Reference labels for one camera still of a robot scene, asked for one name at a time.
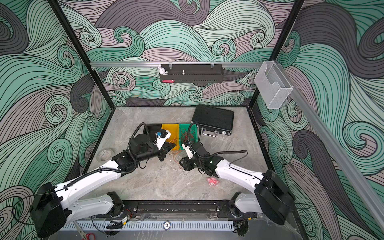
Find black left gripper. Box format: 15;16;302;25
137;141;176;164

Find white cable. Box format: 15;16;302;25
167;155;184;173

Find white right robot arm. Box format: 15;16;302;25
179;156;295;225

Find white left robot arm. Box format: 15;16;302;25
30;130;175;239

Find black plastic bin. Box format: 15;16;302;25
143;124;162;140

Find yellow plastic bin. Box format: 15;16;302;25
162;124;180;151

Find pink crumpled object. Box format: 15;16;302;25
206;177;220;186

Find green plastic bin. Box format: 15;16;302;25
179;124;199;150

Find black ribbed carrying case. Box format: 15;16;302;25
192;105;235;136

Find small white figurine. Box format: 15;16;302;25
157;65;168;75

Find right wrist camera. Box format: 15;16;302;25
182;144;194;159

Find red cable in green bin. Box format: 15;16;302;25
180;128;196;146

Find black wall shelf tray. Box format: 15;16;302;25
159;65;224;86

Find aluminium wall rail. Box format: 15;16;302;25
90;61;263;69

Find white slotted cable duct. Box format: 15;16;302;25
77;220;235;232

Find red handled scissors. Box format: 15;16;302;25
74;221;96;240

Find clear acrylic wall holder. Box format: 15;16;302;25
255;61;293;110

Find black corner frame post left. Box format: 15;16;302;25
47;0;116;111

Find black corner frame post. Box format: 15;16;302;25
248;1;304;110
47;0;116;111

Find black corner frame post right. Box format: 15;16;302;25
248;1;304;110

